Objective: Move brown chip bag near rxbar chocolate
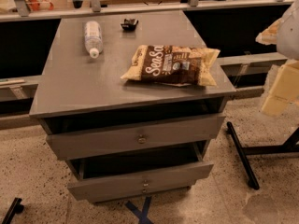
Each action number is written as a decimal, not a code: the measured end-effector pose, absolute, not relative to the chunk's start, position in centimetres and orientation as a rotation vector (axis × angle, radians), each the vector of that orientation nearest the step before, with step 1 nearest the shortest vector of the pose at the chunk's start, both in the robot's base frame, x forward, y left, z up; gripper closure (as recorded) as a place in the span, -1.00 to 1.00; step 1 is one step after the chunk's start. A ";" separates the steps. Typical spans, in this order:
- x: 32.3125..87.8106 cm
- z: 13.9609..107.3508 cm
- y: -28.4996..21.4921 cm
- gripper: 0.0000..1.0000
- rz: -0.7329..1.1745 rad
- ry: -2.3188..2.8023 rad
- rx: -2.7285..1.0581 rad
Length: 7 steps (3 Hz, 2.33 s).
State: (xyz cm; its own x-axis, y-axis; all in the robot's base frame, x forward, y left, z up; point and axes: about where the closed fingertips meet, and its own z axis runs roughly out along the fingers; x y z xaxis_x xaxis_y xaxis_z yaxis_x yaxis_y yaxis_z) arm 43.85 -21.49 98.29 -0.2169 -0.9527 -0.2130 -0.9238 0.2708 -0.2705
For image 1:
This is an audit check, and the clear plastic water bottle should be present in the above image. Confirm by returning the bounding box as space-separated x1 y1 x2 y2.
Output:
84 21 103 59

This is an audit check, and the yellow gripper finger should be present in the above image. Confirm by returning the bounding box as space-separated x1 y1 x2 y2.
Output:
255 19 281 45
261 60 299 117

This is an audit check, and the grey drawer cabinet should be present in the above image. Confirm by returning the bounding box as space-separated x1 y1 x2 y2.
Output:
29 9 236 203

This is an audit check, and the brown sea salt chip bag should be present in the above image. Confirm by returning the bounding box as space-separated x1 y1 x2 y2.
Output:
121 45 220 87

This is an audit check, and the upper grey drawer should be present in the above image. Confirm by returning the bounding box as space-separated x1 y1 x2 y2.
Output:
47 114 224 160

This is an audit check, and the black metal stand base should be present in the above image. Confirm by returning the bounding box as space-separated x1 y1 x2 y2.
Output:
226 121 299 190

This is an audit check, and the metal railing frame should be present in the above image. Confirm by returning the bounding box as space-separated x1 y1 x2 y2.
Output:
0 0 294 22

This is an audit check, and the dark rxbar chocolate wrapper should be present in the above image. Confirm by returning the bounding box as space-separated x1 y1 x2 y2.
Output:
121 19 138 31

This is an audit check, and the grey drawer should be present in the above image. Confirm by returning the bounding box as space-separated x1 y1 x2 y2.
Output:
47 114 224 160
68 161 213 203

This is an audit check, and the lower grey drawer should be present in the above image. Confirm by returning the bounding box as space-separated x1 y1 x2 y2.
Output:
68 161 213 203

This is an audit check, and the black stand foot left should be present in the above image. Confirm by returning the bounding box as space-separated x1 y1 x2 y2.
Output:
2 198 24 224

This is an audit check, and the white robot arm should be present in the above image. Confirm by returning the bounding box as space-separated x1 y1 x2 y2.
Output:
255 0 299 116

